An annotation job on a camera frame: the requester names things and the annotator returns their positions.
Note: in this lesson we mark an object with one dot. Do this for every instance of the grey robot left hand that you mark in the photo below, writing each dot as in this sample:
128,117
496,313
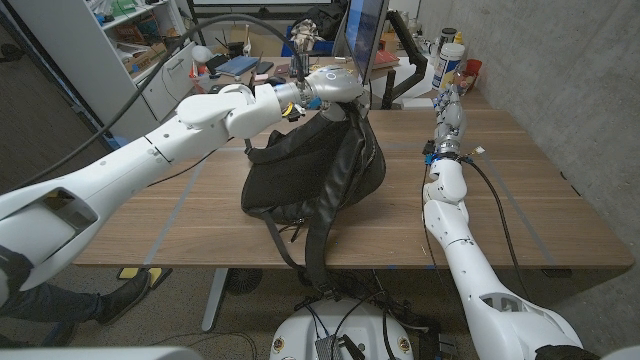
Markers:
337,85

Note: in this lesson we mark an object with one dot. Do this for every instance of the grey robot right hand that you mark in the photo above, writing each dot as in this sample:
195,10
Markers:
451,117

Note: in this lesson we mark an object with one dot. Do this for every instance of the black backpack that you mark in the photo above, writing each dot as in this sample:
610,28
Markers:
300,175

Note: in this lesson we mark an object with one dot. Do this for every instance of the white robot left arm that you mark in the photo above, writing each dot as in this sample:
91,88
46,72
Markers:
125,165

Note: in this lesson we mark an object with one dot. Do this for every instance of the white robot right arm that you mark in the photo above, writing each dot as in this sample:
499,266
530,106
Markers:
470,280

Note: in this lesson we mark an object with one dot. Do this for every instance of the yellow bottle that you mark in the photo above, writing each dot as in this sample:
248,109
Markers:
458,39

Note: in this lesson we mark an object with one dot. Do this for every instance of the dark-lid bottle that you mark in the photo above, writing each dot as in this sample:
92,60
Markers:
447,37

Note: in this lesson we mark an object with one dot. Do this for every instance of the flat white box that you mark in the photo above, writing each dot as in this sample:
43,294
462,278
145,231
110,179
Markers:
415,104

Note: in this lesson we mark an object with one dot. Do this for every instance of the glass jar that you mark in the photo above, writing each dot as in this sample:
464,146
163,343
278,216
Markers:
465,80

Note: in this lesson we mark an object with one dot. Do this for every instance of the blue storage bin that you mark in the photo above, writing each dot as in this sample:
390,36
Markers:
320,49

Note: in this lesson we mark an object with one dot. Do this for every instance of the small black keyboard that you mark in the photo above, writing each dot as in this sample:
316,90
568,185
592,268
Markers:
294,62

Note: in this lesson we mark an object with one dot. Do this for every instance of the white wipes canister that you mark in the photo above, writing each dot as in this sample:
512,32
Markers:
446,65

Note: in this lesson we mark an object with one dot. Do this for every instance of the red cup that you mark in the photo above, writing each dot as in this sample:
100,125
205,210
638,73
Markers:
474,67

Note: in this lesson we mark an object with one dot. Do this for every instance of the red book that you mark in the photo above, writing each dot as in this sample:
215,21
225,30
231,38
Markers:
386,59

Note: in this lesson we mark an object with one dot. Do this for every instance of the computer monitor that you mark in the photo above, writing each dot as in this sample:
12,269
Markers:
362,35

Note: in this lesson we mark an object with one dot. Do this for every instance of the beige crumpled cloth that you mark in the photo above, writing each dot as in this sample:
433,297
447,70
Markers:
307,32

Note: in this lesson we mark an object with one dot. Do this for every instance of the black computer mouse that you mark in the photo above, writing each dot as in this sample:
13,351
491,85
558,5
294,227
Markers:
274,80

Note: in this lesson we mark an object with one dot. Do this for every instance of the black bag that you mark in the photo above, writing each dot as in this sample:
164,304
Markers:
325,20

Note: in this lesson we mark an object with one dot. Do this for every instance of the brown cardboard sheet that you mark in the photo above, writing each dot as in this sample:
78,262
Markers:
262,44

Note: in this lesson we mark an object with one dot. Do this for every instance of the blue notebook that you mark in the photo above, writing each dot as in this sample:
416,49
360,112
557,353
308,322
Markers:
243,65

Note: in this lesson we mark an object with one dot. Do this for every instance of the round white lamp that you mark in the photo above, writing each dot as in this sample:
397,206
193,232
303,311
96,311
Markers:
201,53

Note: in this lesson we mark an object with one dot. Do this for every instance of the cardboard box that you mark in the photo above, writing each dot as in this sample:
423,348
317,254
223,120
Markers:
145,61

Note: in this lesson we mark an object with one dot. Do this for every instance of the small black fan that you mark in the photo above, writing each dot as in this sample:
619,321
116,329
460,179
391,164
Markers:
244,281

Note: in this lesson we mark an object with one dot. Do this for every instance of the white robot torso base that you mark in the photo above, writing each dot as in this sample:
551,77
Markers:
360,330

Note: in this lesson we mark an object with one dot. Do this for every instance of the white table leg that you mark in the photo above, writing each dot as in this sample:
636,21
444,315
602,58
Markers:
215,300

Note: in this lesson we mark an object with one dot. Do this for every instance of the white shelf cabinet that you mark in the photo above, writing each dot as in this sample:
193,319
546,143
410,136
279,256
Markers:
80,60

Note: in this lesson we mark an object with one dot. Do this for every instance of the yellow floor pad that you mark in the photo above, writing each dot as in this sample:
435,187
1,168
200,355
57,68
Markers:
145,275

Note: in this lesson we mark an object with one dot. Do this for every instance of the black shoe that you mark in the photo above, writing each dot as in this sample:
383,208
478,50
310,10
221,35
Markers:
122,297

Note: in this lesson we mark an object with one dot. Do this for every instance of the person's leg in jeans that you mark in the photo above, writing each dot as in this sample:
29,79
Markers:
50,305

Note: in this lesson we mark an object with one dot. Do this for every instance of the whiteboard with black frame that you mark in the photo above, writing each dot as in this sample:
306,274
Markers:
260,2

